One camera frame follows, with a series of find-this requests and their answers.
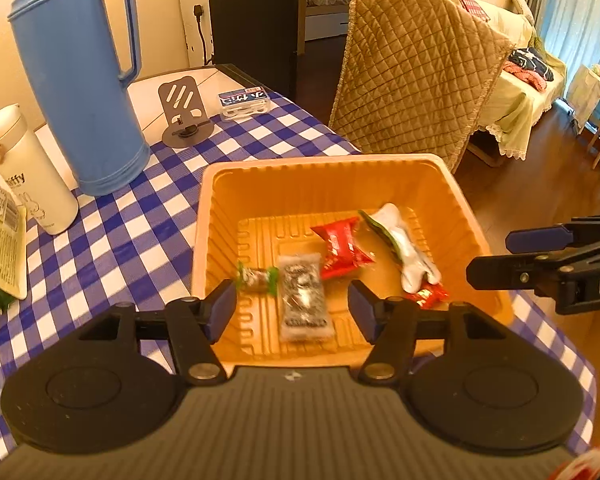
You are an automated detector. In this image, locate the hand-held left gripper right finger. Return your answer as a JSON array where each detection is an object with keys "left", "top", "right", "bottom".
[{"left": 346, "top": 279, "right": 512, "bottom": 387}]

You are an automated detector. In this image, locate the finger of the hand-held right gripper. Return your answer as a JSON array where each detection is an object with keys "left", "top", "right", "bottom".
[
  {"left": 505, "top": 214, "right": 600, "bottom": 256},
  {"left": 466, "top": 236, "right": 600, "bottom": 291}
]

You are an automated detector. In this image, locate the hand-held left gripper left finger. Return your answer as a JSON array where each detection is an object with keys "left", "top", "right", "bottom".
[{"left": 75, "top": 279, "right": 238, "bottom": 387}]

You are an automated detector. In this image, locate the green candy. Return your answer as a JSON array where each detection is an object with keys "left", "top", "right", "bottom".
[{"left": 236, "top": 266, "right": 281, "bottom": 293}]

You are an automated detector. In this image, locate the long clear snack packet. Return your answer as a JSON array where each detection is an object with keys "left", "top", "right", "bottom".
[{"left": 277, "top": 254, "right": 337, "bottom": 343}]

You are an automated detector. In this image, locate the large red snack packet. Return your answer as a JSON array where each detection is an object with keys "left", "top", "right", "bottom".
[{"left": 310, "top": 216, "right": 377, "bottom": 281}]

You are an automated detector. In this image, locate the small red snack packet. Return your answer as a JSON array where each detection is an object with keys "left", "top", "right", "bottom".
[{"left": 405, "top": 282, "right": 451, "bottom": 311}]

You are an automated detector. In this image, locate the white green snack wrapper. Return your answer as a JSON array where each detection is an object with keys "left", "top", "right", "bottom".
[{"left": 357, "top": 203, "right": 442, "bottom": 293}]

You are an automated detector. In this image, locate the orange plastic tray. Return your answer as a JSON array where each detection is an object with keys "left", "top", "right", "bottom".
[{"left": 191, "top": 154, "right": 516, "bottom": 367}]

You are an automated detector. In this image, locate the blue checkered tablecloth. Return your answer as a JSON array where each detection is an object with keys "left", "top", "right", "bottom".
[{"left": 0, "top": 92, "right": 598, "bottom": 476}]

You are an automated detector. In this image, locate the sofa with cream cover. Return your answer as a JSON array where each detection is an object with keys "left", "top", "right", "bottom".
[{"left": 467, "top": 0, "right": 568, "bottom": 161}]

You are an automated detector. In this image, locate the side table with cream cover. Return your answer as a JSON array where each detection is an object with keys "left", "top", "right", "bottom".
[{"left": 565, "top": 62, "right": 600, "bottom": 136}]

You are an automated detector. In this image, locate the dark blue cloth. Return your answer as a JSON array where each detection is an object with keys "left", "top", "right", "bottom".
[{"left": 510, "top": 47, "right": 556, "bottom": 81}]

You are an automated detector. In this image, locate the red white cloth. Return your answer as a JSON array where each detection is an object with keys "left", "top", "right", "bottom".
[{"left": 550, "top": 442, "right": 600, "bottom": 480}]

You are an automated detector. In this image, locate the small blue white box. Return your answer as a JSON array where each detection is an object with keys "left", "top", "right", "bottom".
[{"left": 216, "top": 89, "right": 271, "bottom": 122}]

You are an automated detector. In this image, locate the chair with draped quilted cover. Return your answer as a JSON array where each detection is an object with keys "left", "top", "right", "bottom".
[{"left": 328, "top": 0, "right": 516, "bottom": 171}]

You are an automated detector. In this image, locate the grey phone stand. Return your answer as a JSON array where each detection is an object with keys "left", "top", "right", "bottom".
[{"left": 157, "top": 75, "right": 215, "bottom": 148}]

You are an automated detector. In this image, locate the white insulated bottle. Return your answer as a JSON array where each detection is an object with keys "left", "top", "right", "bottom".
[{"left": 0, "top": 104, "right": 80, "bottom": 236}]

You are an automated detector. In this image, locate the green printed snack bag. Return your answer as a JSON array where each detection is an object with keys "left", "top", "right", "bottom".
[{"left": 0, "top": 167, "right": 28, "bottom": 308}]

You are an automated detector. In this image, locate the red checked cloth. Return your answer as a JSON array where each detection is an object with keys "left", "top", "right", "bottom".
[{"left": 437, "top": 0, "right": 491, "bottom": 23}]

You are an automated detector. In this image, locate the blue thermos jug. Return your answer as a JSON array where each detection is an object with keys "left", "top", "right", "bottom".
[{"left": 7, "top": 0, "right": 153, "bottom": 197}]

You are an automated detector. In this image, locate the black refrigerator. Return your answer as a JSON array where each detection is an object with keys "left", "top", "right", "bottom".
[{"left": 207, "top": 0, "right": 306, "bottom": 101}]

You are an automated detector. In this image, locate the white bed frame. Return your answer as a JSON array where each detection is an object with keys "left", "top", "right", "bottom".
[{"left": 305, "top": 0, "right": 351, "bottom": 41}]

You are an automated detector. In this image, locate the black power plug cable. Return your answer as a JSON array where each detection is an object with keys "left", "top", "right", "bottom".
[{"left": 192, "top": 4, "right": 216, "bottom": 66}]

